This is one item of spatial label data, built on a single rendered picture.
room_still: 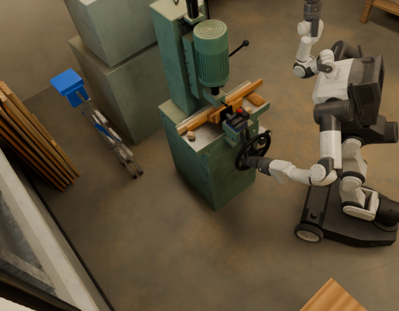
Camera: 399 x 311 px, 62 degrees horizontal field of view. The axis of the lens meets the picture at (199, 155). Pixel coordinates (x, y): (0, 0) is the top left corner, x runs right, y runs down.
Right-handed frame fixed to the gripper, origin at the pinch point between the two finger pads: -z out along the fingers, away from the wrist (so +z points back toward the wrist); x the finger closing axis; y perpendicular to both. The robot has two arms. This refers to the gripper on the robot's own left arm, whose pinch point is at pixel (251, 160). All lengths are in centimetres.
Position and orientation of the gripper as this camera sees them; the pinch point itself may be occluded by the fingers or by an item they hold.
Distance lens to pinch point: 191.9
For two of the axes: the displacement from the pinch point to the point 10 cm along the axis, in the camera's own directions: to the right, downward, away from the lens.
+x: 8.7, 0.2, 4.9
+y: 1.4, -9.7, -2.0
